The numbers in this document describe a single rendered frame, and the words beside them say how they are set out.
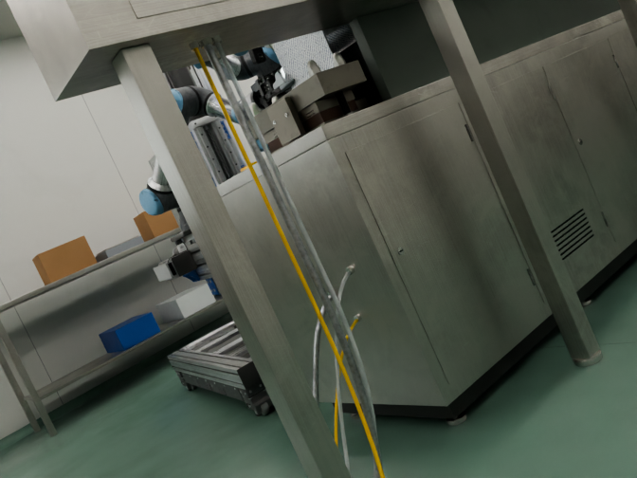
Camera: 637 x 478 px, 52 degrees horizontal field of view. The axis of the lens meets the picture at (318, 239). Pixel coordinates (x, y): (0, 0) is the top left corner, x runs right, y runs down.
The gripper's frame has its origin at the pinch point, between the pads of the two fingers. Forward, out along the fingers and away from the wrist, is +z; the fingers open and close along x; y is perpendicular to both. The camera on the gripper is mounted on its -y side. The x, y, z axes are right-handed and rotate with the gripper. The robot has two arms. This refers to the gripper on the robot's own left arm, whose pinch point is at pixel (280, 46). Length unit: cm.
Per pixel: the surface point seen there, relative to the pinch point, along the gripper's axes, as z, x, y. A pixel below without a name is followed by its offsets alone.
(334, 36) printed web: 19.2, 5.3, 7.4
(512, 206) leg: 89, 6, -21
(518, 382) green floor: 109, -3, -69
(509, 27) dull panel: 47, 61, 7
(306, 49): 19.3, -6.5, 5.8
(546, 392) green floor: 118, -8, -61
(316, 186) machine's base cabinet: 51, -32, -17
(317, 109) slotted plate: 43, -25, 0
